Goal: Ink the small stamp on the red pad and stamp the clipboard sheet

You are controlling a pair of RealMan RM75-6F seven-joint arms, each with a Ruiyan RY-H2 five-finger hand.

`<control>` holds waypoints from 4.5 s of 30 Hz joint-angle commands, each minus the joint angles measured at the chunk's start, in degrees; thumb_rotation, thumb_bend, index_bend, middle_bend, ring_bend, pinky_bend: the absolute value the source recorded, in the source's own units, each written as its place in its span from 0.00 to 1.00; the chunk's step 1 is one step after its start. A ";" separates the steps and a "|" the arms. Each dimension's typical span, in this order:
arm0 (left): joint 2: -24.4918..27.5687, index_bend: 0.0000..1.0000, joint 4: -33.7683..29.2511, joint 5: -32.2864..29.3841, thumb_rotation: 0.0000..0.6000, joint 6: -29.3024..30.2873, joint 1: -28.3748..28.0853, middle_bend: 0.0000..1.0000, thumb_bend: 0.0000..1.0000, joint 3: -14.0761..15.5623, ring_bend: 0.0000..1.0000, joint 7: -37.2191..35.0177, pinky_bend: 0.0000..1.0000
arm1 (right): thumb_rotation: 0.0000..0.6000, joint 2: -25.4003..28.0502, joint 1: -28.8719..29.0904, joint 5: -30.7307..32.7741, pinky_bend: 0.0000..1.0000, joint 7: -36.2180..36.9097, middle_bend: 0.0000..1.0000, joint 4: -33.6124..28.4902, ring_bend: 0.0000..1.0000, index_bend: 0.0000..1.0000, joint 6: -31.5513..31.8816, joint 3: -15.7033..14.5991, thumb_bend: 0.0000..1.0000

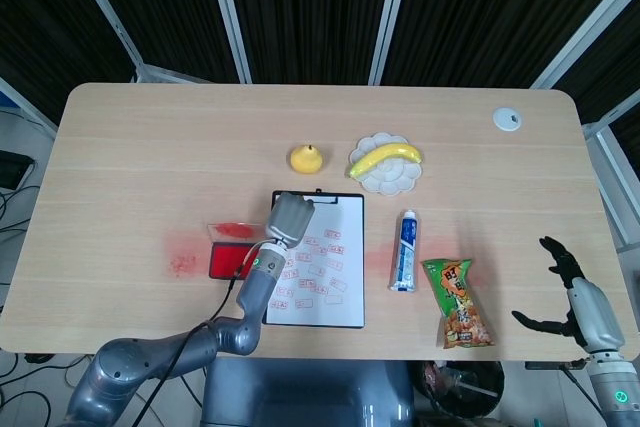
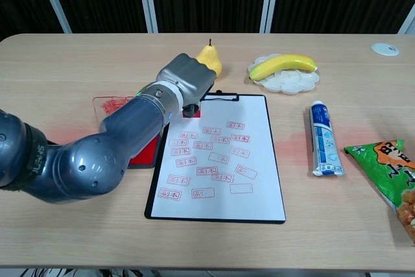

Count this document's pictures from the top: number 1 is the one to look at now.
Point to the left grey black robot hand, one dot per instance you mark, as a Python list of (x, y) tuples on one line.
[(290, 219)]

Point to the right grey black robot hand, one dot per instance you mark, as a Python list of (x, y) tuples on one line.
[(597, 317)]

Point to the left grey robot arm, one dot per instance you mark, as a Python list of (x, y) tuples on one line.
[(250, 302)]

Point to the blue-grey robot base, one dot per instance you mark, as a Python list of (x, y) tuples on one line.
[(300, 392)]

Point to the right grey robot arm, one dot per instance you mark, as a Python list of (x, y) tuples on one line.
[(615, 387)]

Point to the yellow pear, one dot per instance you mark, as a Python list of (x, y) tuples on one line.
[(306, 160)]

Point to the red ink pad clear lid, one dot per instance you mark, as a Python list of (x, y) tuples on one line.
[(227, 262)]

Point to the black clipboard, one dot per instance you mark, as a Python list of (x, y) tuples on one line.
[(364, 247)]

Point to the white flower-shaped plate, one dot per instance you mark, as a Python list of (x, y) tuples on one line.
[(395, 179)]

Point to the yellow banana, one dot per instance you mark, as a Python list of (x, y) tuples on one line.
[(385, 154)]

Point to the white blue toothpaste tube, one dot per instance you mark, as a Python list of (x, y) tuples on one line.
[(406, 252)]

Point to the black trash bin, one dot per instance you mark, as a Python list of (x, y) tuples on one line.
[(475, 387)]

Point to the green orange snack bag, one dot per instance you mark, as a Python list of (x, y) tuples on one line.
[(457, 297)]

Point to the black flat device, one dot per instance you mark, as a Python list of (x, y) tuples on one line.
[(12, 169)]

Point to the white aluminium frame post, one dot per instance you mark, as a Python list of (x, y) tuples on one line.
[(392, 12), (102, 2), (227, 12), (585, 32)]

